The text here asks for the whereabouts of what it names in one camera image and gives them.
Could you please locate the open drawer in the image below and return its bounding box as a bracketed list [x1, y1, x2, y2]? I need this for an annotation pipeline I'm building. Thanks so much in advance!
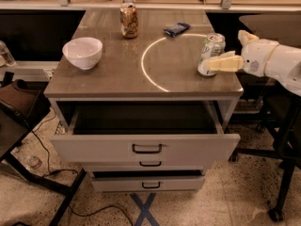
[91, 170, 205, 192]
[51, 102, 240, 168]

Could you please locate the green white 7up can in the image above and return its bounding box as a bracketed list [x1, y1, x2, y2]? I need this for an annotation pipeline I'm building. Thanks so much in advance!
[198, 33, 226, 76]

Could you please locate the black floor cable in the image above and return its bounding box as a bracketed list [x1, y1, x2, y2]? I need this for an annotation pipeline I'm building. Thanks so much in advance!
[31, 113, 135, 226]

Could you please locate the open top drawer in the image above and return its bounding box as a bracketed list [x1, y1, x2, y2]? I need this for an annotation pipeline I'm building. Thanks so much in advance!
[51, 102, 240, 168]

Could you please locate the brown bag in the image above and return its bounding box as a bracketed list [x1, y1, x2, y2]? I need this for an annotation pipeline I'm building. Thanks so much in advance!
[0, 79, 51, 127]

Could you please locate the open bottom drawer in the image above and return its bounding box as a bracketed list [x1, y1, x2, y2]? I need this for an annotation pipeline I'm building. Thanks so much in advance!
[91, 170, 205, 192]

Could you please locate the gold brown soda can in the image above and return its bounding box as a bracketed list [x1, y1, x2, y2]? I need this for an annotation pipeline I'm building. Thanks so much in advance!
[120, 3, 138, 39]

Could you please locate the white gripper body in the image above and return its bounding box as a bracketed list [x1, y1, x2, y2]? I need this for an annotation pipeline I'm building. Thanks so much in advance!
[241, 39, 278, 77]

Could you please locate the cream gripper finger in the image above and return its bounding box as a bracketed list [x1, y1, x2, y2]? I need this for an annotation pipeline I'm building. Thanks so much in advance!
[238, 30, 258, 46]
[207, 51, 244, 72]

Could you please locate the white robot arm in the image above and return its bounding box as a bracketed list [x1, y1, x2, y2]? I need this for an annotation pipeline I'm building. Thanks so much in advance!
[204, 30, 301, 96]

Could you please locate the dark blue snack packet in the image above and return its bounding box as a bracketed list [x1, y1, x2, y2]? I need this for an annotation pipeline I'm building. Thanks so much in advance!
[164, 23, 190, 38]

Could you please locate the clear plastic bottle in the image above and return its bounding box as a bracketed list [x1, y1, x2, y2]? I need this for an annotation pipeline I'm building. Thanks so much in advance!
[0, 40, 16, 67]

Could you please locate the white ceramic bowl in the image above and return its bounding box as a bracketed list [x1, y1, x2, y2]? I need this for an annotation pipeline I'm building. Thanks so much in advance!
[62, 37, 103, 70]

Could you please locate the grey drawer cabinet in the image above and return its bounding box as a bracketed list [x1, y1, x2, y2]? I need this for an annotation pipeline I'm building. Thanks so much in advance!
[45, 8, 243, 179]

